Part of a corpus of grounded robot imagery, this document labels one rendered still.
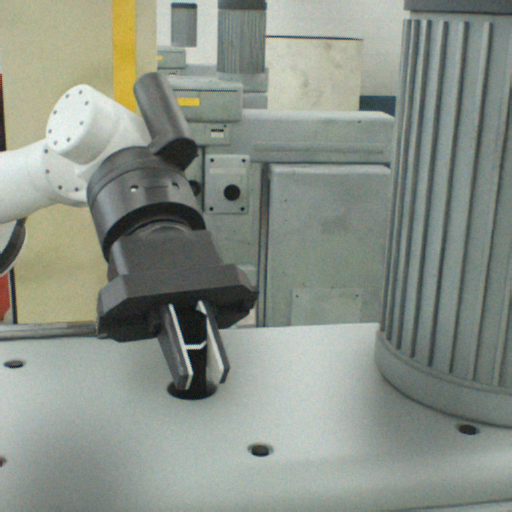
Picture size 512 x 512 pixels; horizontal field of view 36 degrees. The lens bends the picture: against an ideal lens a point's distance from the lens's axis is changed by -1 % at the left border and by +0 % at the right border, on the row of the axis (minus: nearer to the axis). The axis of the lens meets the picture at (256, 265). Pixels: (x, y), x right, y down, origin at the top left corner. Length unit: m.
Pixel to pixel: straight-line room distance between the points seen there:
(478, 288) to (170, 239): 0.24
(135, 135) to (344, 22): 9.31
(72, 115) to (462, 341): 0.37
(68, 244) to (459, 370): 1.87
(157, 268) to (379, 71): 9.58
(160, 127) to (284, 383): 0.24
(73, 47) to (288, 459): 1.84
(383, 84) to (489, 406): 9.65
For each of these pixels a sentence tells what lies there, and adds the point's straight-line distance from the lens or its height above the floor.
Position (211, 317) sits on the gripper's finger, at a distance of 0.59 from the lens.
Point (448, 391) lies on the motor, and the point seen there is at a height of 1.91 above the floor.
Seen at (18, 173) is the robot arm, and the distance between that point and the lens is 0.80.
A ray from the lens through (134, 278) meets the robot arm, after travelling 0.58.
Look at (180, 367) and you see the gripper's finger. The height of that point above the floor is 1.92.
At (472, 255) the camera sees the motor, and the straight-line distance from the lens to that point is 0.55.
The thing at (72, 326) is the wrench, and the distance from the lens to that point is 0.70.
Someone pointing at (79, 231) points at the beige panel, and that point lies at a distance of 2.34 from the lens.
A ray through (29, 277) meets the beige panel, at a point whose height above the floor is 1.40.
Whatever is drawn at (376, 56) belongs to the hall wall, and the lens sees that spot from 10.11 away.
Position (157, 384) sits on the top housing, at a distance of 0.61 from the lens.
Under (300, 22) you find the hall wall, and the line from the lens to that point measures 9.82.
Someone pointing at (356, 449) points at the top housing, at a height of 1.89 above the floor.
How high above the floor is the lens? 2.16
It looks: 18 degrees down
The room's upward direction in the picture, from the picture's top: 2 degrees clockwise
